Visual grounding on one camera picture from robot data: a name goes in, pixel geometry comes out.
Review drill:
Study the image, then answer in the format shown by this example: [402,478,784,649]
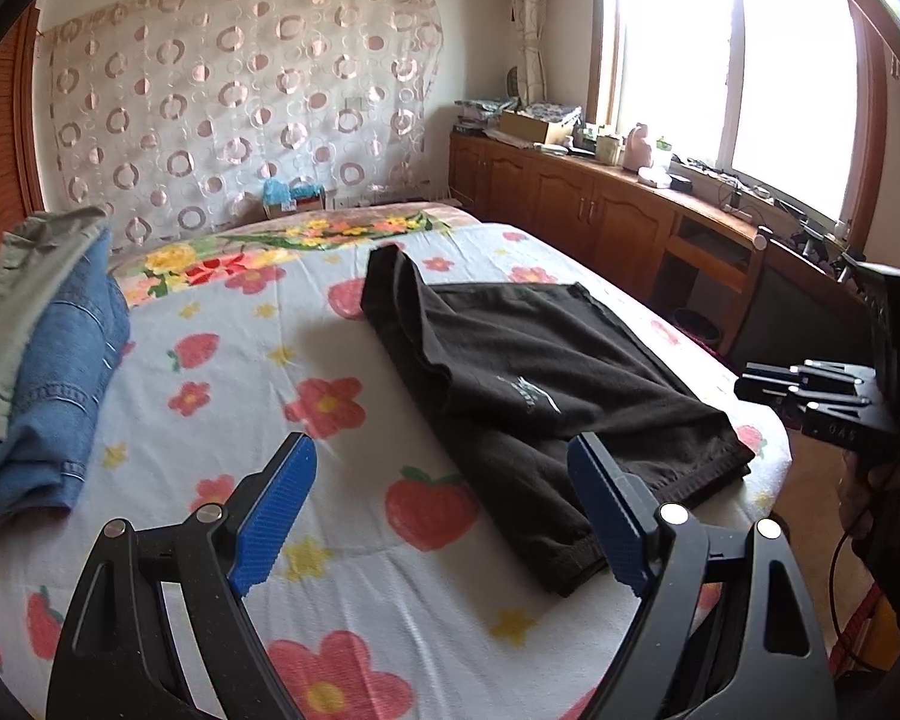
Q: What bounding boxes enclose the folded grey-green pants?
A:
[0,206,113,440]

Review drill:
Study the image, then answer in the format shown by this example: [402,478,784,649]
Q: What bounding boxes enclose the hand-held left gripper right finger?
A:
[566,431,837,720]

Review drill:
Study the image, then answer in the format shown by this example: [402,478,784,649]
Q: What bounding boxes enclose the beige patterned window curtain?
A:
[495,0,616,110]

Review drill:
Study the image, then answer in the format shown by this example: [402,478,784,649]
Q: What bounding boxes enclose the stack of magazines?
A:
[454,97,518,137]

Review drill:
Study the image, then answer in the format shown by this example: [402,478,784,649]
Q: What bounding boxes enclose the brown wooden cabinet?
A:
[448,131,871,361]

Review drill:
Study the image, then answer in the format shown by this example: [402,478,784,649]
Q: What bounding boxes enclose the wooden framed window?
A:
[589,0,890,222]

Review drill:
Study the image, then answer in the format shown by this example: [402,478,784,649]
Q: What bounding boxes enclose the cardboard box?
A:
[499,109,575,147]

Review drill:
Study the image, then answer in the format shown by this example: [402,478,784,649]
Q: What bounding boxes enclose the dark chair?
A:
[727,229,878,391]

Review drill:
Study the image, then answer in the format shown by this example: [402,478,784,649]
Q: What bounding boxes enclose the circle patterned wall cloth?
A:
[34,0,451,252]

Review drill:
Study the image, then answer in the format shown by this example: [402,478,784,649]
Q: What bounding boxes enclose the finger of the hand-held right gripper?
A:
[733,377,871,412]
[742,362,882,391]

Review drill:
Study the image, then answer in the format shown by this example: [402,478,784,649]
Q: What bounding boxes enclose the floral printed blanket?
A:
[0,199,796,720]

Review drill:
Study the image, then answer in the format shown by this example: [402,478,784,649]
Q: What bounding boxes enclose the folded blue jeans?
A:
[0,229,132,533]

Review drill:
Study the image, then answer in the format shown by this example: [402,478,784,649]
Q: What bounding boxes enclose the black cable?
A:
[829,529,875,650]

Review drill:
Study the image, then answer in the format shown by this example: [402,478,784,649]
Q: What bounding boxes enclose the pink white figurine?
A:
[621,124,655,171]

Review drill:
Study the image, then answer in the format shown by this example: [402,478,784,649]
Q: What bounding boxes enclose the person's right hand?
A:
[838,456,880,542]

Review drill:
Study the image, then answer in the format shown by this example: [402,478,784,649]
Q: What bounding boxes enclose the dark waste bin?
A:
[671,307,721,344]

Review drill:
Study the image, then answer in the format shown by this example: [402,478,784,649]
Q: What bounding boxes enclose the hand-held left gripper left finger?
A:
[45,431,320,720]

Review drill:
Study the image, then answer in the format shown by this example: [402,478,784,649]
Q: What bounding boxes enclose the black pants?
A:
[360,244,758,599]

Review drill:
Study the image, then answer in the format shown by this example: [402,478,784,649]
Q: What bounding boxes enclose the brown wooden wardrobe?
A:
[0,7,53,316]

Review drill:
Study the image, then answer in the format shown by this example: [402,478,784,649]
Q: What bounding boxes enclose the blue fluffy item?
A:
[262,180,323,211]

